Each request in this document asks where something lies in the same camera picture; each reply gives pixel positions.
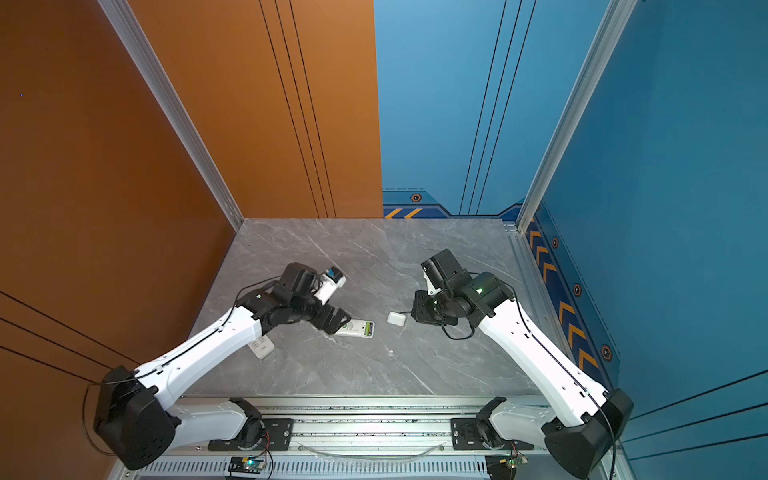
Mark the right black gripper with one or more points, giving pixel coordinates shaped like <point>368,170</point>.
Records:
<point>419,312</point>

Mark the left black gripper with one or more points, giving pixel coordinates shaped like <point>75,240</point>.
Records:
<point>324,321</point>

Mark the white battery cover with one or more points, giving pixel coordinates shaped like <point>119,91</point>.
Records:
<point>397,318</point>

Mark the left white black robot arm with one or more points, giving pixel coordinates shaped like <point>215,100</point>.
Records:
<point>137,415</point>

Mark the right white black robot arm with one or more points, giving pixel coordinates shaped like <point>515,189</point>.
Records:
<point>581,421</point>

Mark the left green circuit board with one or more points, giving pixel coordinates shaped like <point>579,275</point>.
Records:
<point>249,467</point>

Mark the right small circuit board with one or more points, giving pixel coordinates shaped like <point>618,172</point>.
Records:
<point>515,461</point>

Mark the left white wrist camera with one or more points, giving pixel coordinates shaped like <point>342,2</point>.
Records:
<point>330,281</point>

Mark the aluminium front rail frame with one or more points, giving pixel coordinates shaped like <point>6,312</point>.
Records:
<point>379,437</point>

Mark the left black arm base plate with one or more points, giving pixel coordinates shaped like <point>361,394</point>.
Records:
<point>277,433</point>

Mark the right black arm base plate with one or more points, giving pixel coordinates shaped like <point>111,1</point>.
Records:
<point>470,433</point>

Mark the right aluminium corner post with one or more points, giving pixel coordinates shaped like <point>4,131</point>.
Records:
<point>610,30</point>

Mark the aluminium corner post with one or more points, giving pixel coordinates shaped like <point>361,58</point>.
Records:
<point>610,30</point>
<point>126,25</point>

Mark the left aluminium corner post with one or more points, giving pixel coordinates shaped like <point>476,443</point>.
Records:
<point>126,25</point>

